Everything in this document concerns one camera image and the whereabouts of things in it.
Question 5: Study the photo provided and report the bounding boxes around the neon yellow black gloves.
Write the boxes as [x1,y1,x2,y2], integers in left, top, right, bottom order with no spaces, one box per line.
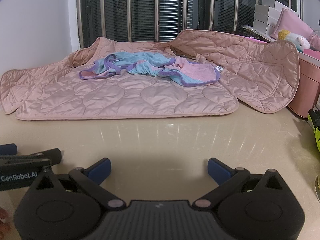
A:
[308,109,320,151]

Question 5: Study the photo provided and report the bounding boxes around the pink quilted jacket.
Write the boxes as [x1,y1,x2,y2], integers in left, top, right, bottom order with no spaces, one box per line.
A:
[1,30,300,121]

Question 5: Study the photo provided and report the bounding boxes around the steel window guard bars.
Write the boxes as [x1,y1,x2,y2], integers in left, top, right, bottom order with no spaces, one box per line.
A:
[76,0,303,48]

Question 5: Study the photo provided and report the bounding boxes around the pink blue purple garment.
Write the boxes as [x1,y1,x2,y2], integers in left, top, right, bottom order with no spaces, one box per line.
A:
[79,51,220,87]

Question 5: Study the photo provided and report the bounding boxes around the plush toy yellow white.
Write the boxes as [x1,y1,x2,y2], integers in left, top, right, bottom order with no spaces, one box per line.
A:
[278,29,310,53]

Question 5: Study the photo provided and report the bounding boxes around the stack of white boxes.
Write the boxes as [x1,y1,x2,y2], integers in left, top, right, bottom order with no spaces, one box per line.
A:
[253,0,298,36]

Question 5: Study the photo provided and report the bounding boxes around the pink storage box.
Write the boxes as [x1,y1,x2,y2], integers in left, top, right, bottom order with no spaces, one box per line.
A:
[288,49,319,118]

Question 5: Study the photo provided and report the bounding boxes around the pink pouch bag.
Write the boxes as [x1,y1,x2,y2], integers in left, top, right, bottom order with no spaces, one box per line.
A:
[270,9,313,40]

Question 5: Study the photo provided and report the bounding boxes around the person's left hand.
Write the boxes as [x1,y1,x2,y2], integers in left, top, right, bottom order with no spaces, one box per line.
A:
[0,208,10,239]

